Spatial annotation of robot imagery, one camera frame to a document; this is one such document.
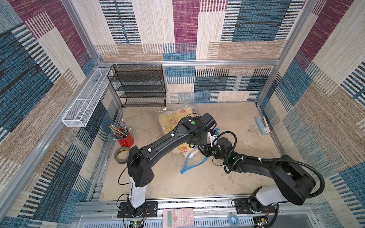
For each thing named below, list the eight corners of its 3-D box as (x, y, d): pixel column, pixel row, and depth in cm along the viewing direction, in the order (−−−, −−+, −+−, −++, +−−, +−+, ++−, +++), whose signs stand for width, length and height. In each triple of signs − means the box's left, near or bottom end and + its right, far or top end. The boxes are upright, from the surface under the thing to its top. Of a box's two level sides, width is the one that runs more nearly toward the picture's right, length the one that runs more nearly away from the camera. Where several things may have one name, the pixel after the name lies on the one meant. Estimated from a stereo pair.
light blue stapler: (261, 135, 103) (263, 132, 100) (255, 120, 112) (256, 116, 109) (269, 135, 103) (272, 132, 100) (263, 120, 112) (265, 116, 109)
